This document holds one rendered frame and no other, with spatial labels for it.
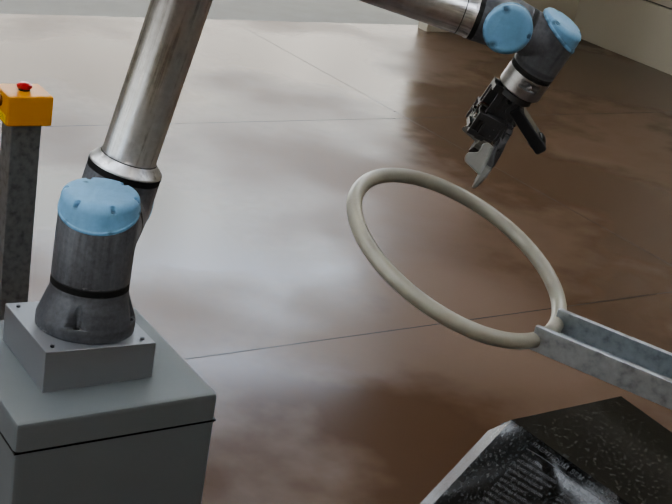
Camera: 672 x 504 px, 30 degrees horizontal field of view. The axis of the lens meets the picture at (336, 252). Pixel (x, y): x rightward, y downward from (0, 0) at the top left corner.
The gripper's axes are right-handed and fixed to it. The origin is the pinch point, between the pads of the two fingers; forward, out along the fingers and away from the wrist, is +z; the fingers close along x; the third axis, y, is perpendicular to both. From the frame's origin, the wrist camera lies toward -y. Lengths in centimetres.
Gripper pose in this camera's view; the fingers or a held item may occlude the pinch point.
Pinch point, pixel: (473, 171)
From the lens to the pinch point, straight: 260.0
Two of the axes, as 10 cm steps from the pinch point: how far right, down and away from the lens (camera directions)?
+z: -4.7, 7.2, 5.1
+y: -8.8, -4.1, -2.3
